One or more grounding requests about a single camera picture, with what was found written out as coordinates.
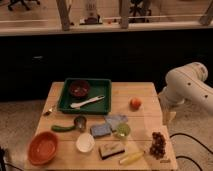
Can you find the blue grey cloth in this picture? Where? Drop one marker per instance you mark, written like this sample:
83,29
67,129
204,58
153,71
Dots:
115,120

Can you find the bunch of dark grapes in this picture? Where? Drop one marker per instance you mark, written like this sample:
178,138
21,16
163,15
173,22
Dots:
157,148

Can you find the white plastic spoon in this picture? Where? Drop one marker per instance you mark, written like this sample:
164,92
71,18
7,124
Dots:
91,100

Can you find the dark red bowl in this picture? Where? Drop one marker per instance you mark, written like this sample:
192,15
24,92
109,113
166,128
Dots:
79,88

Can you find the blue sponge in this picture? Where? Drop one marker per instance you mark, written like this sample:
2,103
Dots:
100,130

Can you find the black office chair left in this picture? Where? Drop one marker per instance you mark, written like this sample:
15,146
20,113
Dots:
13,2

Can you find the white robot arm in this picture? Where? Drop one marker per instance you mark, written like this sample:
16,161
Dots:
187,82

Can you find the white paper cup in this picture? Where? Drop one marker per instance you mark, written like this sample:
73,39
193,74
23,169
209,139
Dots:
85,143

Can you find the green cucumber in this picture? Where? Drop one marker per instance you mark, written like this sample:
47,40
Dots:
57,128

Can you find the small metal cup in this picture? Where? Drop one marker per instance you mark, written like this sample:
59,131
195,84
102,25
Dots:
80,123

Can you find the orange red apple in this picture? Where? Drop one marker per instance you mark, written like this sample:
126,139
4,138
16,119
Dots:
135,103

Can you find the yellow banana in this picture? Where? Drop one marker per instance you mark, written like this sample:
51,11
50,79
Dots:
130,158

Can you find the black office chair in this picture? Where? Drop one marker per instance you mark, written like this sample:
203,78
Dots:
139,10
13,2

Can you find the green plastic tray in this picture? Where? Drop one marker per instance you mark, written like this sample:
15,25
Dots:
97,87

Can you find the orange plastic bowl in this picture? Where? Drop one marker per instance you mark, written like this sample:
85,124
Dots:
42,148

